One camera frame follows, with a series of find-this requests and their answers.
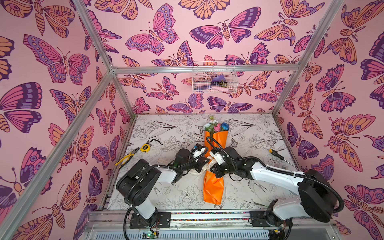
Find white ribbon bundle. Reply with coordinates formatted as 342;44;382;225
189;156;217;176

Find green circuit board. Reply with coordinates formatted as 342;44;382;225
142;232;159;240

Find yellow handled tool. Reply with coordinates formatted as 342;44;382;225
115;148;140;166

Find white fake flower stem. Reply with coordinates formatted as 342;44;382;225
203;116;219;134

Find blue fake flower stem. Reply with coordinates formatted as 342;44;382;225
221;123;230;132

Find white wire wall basket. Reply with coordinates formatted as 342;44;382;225
191;61;239;95

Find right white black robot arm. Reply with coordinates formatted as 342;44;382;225
210;148;345;227

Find yellow tape measure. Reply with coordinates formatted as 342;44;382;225
140;139;163;153

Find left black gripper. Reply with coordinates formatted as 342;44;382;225
180;156;210;174

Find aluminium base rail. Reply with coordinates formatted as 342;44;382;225
81;210;343;240

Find black handled screwdriver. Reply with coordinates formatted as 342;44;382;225
269;149;305;175

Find pink fake rose stem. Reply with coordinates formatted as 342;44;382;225
214;124;221;133

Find orange wrapping paper sheet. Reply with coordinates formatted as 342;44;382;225
203;131;228;205

